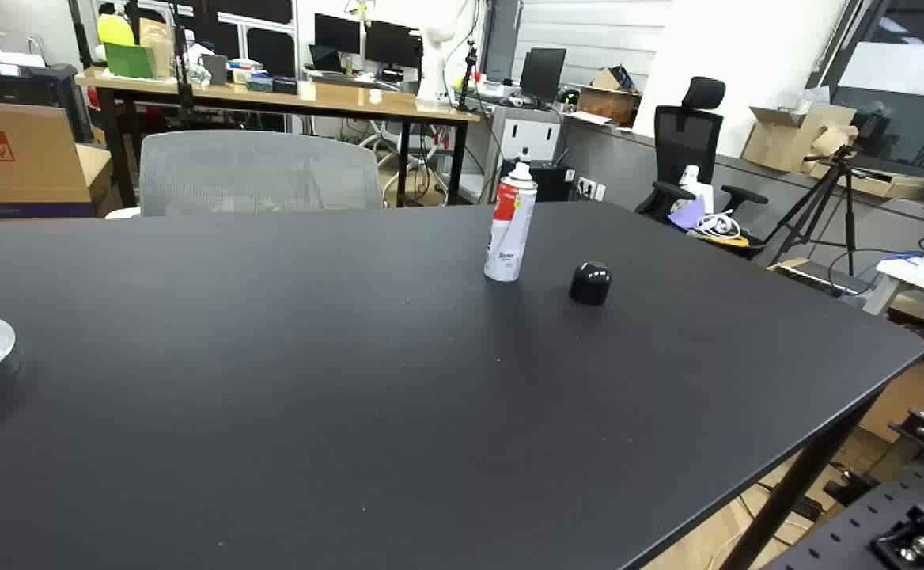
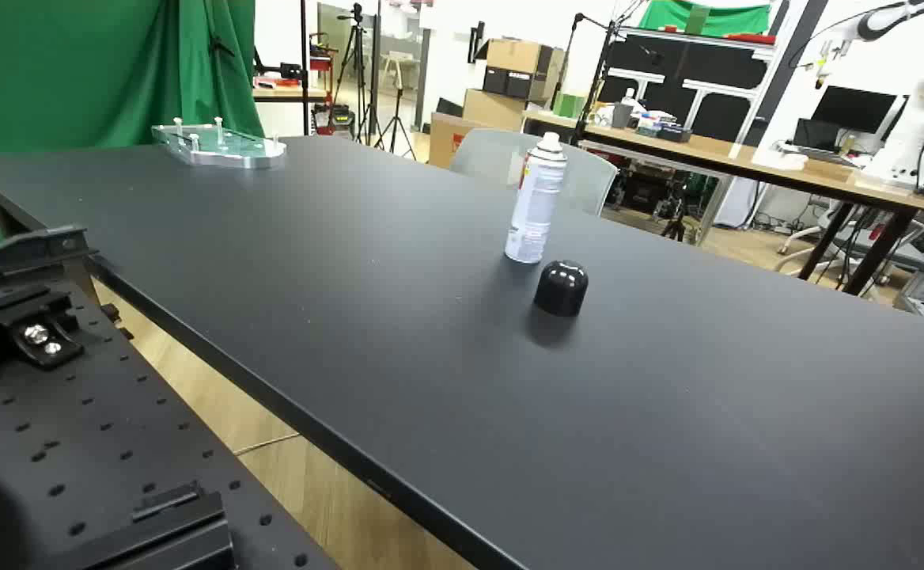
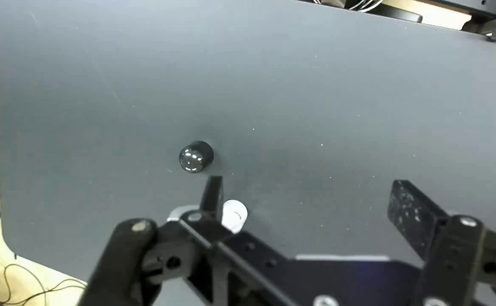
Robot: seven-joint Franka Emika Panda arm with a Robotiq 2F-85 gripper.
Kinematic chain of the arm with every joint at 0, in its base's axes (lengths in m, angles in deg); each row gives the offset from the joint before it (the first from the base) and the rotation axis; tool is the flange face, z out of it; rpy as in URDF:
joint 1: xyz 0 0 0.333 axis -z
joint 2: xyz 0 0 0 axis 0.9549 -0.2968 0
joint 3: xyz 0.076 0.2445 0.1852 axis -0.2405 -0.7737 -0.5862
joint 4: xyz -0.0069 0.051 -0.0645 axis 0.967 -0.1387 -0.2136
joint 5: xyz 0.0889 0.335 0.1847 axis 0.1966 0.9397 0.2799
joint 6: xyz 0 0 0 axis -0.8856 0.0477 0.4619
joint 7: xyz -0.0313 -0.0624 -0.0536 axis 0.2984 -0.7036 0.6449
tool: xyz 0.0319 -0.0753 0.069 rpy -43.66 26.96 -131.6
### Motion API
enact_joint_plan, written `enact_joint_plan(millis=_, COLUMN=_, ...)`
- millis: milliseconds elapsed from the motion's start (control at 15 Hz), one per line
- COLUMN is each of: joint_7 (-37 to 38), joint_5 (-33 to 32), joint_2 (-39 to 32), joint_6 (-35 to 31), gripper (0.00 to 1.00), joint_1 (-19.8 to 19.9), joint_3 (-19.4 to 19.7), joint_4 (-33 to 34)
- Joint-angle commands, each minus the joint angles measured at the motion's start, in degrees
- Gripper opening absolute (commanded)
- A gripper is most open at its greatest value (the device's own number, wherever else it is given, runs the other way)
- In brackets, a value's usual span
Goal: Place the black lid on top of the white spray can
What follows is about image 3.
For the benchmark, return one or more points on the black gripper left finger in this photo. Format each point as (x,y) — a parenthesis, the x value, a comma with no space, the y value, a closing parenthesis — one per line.
(218,265)

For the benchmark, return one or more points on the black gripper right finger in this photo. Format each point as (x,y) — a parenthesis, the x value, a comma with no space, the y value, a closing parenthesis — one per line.
(457,250)

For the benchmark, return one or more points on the black equipment at table edge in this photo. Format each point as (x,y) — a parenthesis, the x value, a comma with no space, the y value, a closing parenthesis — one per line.
(468,15)

